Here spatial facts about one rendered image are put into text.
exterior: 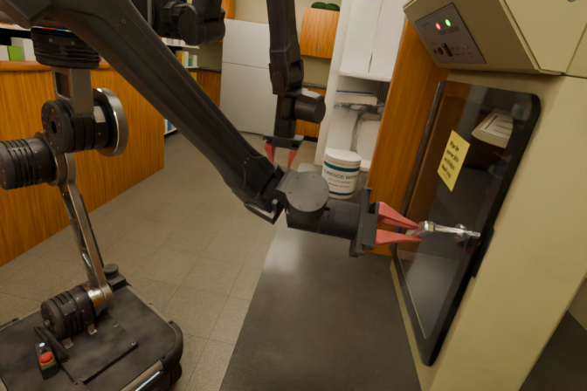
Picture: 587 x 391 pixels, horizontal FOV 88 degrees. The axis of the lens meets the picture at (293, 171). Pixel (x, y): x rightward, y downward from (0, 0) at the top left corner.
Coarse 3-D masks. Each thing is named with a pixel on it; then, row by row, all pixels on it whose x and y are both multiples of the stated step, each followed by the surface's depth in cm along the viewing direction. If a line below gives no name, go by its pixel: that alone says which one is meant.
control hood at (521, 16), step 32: (416, 0) 47; (448, 0) 37; (480, 0) 31; (512, 0) 28; (544, 0) 27; (576, 0) 27; (416, 32) 57; (480, 32) 35; (512, 32) 29; (544, 32) 28; (576, 32) 28; (448, 64) 52; (480, 64) 40; (512, 64) 33; (544, 64) 29
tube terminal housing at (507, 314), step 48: (576, 48) 28; (576, 96) 30; (528, 144) 33; (576, 144) 31; (528, 192) 33; (576, 192) 32; (528, 240) 35; (576, 240) 34; (480, 288) 38; (528, 288) 37; (576, 288) 36; (480, 336) 40; (528, 336) 39; (432, 384) 44; (480, 384) 43
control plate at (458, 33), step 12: (432, 12) 44; (444, 12) 40; (456, 12) 37; (420, 24) 52; (432, 24) 47; (444, 24) 43; (456, 24) 39; (432, 36) 50; (444, 36) 45; (456, 36) 41; (468, 36) 38; (432, 48) 54; (468, 48) 40; (444, 60) 52; (456, 60) 47; (468, 60) 43; (480, 60) 39
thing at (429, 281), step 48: (480, 96) 42; (528, 96) 32; (432, 144) 58; (480, 144) 40; (432, 192) 53; (480, 192) 38; (432, 240) 50; (480, 240) 37; (432, 288) 47; (432, 336) 44
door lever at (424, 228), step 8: (424, 224) 41; (432, 224) 41; (456, 224) 42; (408, 232) 47; (416, 232) 44; (424, 232) 42; (432, 232) 41; (440, 232) 41; (448, 232) 41; (456, 232) 41; (456, 240) 41
